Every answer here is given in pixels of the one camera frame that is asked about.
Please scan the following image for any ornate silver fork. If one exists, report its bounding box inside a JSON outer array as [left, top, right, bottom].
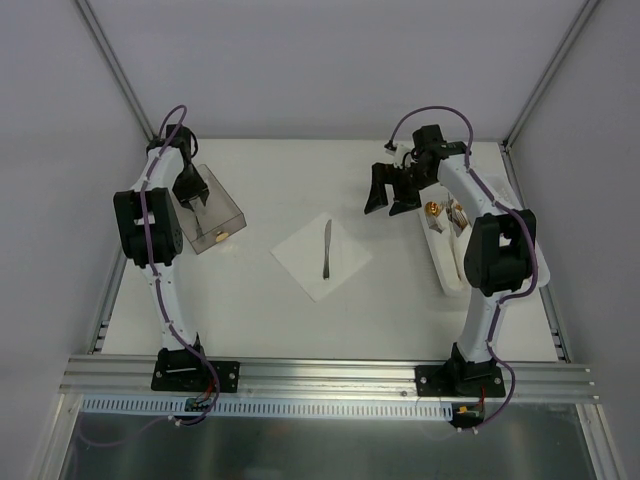
[[193, 200, 204, 240]]

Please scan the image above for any plain silver knife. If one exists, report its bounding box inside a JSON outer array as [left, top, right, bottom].
[[322, 218, 333, 280]]

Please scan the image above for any white paper napkin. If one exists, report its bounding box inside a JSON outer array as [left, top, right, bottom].
[[271, 213, 372, 302]]

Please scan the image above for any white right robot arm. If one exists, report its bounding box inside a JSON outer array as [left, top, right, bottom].
[[364, 125, 539, 396]]

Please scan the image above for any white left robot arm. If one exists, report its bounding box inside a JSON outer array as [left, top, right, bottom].
[[113, 124, 209, 355]]

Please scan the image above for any smoked clear plastic box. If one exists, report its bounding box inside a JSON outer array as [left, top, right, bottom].
[[173, 164, 246, 255]]

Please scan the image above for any gold spoon in basket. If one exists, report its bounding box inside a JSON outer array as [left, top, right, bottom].
[[424, 201, 444, 234]]

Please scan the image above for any gold cutlery bundle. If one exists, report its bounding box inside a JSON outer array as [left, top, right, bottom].
[[444, 197, 469, 235]]

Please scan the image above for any white plastic basket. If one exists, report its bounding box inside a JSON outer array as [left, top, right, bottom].
[[419, 193, 532, 297]]

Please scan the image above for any folded white napkins stack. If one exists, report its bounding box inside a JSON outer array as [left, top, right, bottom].
[[438, 227, 471, 297]]

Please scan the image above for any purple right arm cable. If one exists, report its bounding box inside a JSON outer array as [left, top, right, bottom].
[[382, 104, 541, 436]]

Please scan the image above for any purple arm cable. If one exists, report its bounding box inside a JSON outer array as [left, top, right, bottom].
[[382, 104, 541, 436], [74, 105, 222, 446]]

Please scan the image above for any left aluminium frame post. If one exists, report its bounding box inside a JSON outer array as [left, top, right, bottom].
[[71, 0, 155, 140]]

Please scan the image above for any aluminium frame post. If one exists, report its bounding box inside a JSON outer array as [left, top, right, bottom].
[[71, 0, 155, 140], [502, 0, 602, 152]]

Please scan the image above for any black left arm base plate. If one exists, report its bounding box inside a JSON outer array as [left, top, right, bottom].
[[151, 348, 241, 393]]

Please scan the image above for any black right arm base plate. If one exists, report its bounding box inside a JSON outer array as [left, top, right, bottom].
[[414, 362, 506, 399]]

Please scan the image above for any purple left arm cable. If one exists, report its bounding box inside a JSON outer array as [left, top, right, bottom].
[[74, 105, 222, 446]]

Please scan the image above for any white slotted cable duct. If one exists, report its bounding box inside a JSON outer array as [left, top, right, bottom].
[[81, 395, 454, 422]]

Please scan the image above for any right aluminium frame post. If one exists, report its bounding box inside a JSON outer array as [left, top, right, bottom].
[[502, 0, 602, 152]]

